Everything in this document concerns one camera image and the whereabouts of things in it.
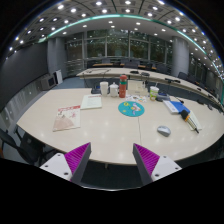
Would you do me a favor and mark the red tall bottle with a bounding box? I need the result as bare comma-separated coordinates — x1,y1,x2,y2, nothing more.
119,75,127,98

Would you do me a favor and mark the red and white magazine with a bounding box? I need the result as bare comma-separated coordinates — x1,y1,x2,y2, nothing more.
53,105,81,132

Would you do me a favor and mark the round teal mouse pad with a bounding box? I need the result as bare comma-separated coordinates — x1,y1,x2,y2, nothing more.
118,101,145,117

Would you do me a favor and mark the black device near cup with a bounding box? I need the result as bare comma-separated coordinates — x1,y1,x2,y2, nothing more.
156,94,170,102

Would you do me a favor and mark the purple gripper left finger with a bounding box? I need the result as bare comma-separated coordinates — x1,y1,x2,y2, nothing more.
41,143,91,184

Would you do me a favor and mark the long curved rear desk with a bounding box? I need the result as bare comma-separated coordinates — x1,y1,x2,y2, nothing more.
77,67,222,107

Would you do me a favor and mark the blue notebook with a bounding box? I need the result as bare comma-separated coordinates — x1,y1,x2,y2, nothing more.
171,101,190,114

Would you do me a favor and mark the colourful sticker sheet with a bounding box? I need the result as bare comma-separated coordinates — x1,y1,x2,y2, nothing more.
126,94,147,103

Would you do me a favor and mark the white ruled notepad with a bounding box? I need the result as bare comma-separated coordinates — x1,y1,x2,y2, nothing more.
162,100,203,132

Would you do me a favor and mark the white lidded jar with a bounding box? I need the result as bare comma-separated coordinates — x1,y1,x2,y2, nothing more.
109,83,119,97

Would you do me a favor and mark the black and yellow marker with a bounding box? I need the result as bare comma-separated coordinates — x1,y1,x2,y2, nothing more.
181,110,198,132

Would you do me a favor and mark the black office chair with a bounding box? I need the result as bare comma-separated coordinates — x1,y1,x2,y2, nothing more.
0,128,56,165

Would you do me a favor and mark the white paper booklet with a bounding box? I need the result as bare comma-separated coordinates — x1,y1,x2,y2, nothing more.
81,94,102,110

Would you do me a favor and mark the grey computer mouse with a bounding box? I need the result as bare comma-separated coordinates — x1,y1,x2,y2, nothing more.
157,126,171,137

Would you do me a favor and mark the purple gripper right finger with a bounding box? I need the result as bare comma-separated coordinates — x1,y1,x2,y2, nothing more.
133,143,181,185

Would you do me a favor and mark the green and white paper cup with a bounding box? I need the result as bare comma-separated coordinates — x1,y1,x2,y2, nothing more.
149,86,159,101

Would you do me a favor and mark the white box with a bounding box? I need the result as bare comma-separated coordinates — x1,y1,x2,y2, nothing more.
127,80,148,96

